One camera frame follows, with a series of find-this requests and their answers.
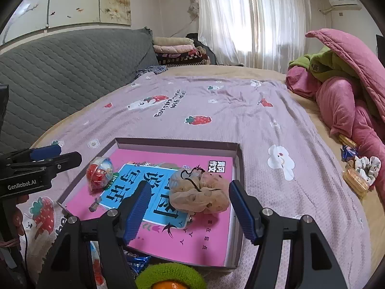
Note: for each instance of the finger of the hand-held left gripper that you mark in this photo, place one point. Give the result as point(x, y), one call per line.
point(45, 153)
point(64, 161)

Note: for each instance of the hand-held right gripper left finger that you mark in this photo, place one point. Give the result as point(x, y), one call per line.
point(138, 213)

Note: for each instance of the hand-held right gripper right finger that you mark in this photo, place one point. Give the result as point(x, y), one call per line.
point(240, 210)

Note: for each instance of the grey cardboard box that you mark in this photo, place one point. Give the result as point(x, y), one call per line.
point(237, 186)

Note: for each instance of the beige scrunchie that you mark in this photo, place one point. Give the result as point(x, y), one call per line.
point(198, 195)

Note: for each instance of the blue snack packet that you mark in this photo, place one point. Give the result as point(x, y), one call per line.
point(138, 262)

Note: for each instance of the green scrunchie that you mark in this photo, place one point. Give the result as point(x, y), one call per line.
point(171, 271)

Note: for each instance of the person's left hand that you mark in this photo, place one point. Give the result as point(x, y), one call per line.
point(17, 218)

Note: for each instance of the red egg-shaped toy packet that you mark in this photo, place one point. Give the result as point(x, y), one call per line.
point(99, 174)

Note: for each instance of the red white wrapped packet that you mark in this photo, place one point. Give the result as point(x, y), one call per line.
point(96, 262)

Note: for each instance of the orange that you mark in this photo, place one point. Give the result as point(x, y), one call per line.
point(170, 285)

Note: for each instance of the grey quilted headboard cover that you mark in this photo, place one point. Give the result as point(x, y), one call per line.
point(66, 72)

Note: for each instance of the purple strawberry printed blanket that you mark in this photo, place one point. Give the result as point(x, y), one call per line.
point(234, 117)

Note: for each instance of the biscuit packet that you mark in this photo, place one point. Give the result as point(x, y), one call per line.
point(347, 141)
point(356, 183)

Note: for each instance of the small blue candy packet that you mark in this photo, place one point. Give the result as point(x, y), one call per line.
point(349, 153)

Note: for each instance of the blue patterned cloth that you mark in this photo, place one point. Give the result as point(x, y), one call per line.
point(152, 70)

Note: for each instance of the white floral scrunchie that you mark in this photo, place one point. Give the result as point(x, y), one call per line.
point(370, 168)

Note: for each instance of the pink quilt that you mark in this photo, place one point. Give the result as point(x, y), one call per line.
point(340, 105)

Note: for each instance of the dark patterned folded blanket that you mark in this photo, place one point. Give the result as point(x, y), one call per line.
point(180, 58)

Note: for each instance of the pink folded blanket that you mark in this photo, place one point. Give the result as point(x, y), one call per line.
point(173, 49)

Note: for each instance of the cream folded blanket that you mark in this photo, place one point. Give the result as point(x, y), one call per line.
point(171, 41)

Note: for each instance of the black cloth pile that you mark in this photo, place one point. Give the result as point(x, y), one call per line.
point(207, 52)

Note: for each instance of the green blanket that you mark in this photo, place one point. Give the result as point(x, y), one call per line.
point(324, 63)

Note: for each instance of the white sheer curtain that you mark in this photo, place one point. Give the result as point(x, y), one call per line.
point(252, 21)

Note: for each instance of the black television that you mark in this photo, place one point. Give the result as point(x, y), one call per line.
point(380, 45)

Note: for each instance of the air conditioner pipe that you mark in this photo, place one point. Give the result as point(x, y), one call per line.
point(325, 10)

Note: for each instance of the wall poster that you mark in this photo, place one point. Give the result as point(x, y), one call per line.
point(78, 3)

